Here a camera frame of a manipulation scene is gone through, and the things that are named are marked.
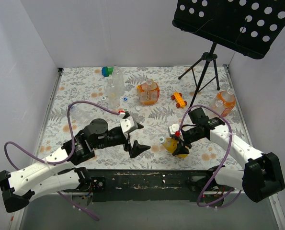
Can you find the black music stand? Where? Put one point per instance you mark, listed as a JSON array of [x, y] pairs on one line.
[[248, 27]]

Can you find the clear Pocari Sweat bottle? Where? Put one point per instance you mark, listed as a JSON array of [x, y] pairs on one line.
[[118, 80]]

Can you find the orange soda bottle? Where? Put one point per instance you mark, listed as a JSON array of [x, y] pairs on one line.
[[228, 99]]

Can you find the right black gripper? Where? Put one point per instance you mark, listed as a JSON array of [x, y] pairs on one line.
[[180, 140]]

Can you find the small clear bottle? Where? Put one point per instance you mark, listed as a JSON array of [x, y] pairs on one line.
[[218, 106]]

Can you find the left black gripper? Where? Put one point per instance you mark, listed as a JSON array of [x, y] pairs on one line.
[[127, 143]]

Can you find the clear ribbed plastic bottle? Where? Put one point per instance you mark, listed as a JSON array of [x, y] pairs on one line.
[[112, 94]]

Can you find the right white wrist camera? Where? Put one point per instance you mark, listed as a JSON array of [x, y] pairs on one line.
[[174, 131]]

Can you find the clear bottle blue cap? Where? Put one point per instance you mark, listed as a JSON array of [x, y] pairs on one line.
[[81, 116]]

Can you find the orange toy car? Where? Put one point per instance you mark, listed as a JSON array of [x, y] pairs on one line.
[[177, 97]]

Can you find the orange label tea bottle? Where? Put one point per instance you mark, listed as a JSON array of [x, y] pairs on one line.
[[148, 92]]

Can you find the floral table mat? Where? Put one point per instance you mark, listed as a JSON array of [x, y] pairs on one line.
[[85, 88]]

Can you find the blue green toy block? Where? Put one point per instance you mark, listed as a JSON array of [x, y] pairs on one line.
[[107, 71]]

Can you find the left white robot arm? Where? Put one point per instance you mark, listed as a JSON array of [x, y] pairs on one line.
[[59, 171]]

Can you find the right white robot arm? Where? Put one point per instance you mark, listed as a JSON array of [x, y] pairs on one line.
[[260, 175]]

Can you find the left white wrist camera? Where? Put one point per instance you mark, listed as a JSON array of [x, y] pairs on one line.
[[127, 122]]

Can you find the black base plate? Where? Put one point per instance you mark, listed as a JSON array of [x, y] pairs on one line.
[[143, 185]]

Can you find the white green juice cap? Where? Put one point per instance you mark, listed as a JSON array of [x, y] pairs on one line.
[[162, 140]]

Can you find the yellow juice bottle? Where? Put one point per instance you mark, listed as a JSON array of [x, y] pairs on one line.
[[169, 145]]

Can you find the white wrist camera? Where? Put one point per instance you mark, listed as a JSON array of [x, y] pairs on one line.
[[174, 131], [127, 122]]

